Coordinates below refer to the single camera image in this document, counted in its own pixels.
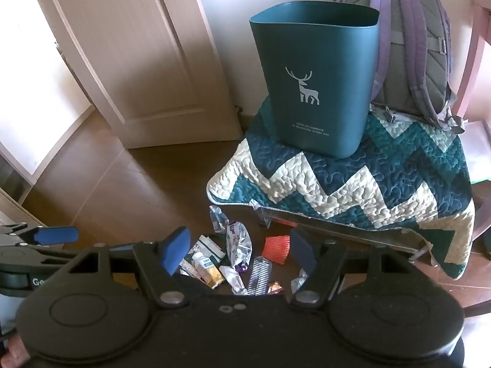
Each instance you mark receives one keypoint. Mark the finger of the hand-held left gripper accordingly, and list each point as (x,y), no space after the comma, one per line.
(55,235)
(42,255)

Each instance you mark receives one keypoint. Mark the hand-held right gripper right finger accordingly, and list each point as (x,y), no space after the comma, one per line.
(303,252)

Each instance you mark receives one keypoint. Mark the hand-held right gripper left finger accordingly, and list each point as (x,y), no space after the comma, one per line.
(175,251)

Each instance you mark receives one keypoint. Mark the small pink packet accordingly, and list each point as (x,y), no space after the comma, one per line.
(187,267)

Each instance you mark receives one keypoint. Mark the red mesh packet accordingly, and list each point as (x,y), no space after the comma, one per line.
(277,250)

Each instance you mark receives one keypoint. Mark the small white bottle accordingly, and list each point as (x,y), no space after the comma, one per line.
(201,262)

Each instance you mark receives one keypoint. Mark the clear plastic wrapper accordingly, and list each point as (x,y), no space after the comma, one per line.
(218,218)
(298,283)

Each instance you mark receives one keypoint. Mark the white green carton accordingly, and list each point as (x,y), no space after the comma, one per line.
(210,246)

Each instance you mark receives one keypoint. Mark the gold candy wrapper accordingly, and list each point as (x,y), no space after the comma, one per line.
(275,287)

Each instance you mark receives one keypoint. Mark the clear plastic comb package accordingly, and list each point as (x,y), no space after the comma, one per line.
(259,276)

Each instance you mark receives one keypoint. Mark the white wrapper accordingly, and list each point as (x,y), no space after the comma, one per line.
(232,278)

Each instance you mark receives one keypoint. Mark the purple white foil packet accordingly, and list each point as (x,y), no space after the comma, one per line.
(239,243)

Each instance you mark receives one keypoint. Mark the teal deer print trash bin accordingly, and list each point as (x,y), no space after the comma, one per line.
(307,65)

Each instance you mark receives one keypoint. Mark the person's left hand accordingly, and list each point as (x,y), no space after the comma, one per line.
(10,350)

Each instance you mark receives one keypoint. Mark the beige door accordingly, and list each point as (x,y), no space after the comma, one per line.
(134,46)

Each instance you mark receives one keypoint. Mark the purple grey backpack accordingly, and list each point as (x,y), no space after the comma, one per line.
(410,46)

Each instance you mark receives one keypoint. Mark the pink wooden chair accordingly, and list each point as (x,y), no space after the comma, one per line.
(479,46)

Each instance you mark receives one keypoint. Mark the metal bench frame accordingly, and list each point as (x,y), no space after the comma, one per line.
(345,230)

